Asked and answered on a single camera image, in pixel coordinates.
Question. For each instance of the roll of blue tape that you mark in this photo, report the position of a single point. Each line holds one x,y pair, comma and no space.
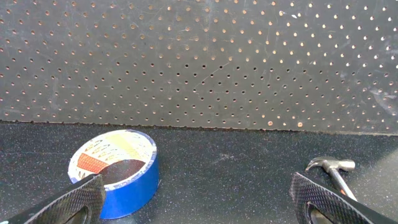
133,189

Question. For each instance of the hammer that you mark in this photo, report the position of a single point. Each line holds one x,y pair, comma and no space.
331,165

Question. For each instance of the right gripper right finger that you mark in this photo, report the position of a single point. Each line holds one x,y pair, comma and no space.
311,193

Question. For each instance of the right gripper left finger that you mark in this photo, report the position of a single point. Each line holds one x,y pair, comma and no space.
84,193

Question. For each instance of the black pegboard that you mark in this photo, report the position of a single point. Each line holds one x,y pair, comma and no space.
199,62

